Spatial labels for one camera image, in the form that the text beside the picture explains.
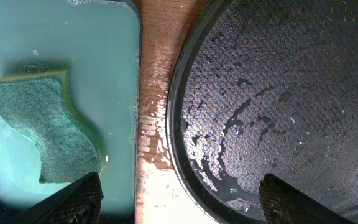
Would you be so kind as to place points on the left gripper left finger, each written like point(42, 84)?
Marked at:
point(78, 202)

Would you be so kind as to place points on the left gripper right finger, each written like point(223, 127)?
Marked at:
point(284, 204)

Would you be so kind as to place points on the green yellow sponge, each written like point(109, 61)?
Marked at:
point(39, 106)

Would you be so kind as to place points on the round black serving tray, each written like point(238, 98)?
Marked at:
point(267, 87)

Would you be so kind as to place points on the black rectangular sponge tray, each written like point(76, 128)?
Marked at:
point(98, 44)

